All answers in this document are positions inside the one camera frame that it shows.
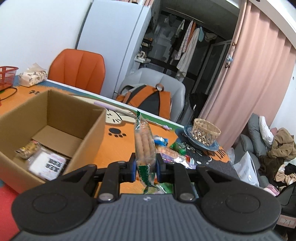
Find small snack bag in box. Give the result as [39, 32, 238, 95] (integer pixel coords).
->
[15, 140, 41, 159]

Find red plastic basket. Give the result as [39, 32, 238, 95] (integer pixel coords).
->
[0, 66, 19, 91]

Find grey armchair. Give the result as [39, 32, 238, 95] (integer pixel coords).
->
[118, 68, 186, 122]

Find clear cracker packet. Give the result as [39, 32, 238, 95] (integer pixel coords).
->
[157, 146, 191, 169]

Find brown cardboard box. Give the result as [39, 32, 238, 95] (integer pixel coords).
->
[1, 90, 106, 193]

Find woven bamboo basket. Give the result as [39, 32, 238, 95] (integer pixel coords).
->
[191, 118, 221, 146]

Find cartoon cat table mat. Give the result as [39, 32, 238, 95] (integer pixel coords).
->
[0, 79, 241, 195]

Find red and blue snack bar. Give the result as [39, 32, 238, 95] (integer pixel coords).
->
[185, 155, 197, 170]

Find hanging clothes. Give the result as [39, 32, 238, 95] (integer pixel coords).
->
[171, 20, 218, 82]

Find orange and black backpack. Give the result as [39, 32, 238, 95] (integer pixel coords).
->
[115, 84, 171, 120]

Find pink curtain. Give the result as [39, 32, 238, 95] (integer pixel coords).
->
[200, 1, 295, 150]

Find black cable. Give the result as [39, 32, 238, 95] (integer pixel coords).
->
[0, 86, 18, 103]

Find pile of clothes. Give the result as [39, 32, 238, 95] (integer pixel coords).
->
[259, 128, 295, 184]

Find white refrigerator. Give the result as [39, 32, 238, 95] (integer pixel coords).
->
[77, 1, 151, 98]

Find grey sofa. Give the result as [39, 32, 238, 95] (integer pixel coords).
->
[239, 113, 296, 223]

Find blue snack packet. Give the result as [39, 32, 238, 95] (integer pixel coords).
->
[152, 135, 168, 147]

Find white labelled packet in box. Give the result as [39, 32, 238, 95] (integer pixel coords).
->
[28, 147, 68, 181]

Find clear biscuit stick packet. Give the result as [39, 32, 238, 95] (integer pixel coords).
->
[134, 111, 159, 194]

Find orange chair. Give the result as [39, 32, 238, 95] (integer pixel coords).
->
[48, 49, 105, 94]

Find green snack packet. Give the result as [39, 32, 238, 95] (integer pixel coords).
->
[170, 141, 186, 156]

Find blue ceramic plate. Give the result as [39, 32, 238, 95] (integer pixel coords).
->
[175, 126, 220, 152]

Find purple handled metal stick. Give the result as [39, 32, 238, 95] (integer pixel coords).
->
[94, 101, 172, 131]

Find white plastic bag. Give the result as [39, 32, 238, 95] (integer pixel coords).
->
[233, 152, 259, 187]

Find patterned tissue pack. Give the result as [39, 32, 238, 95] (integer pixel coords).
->
[18, 63, 48, 87]

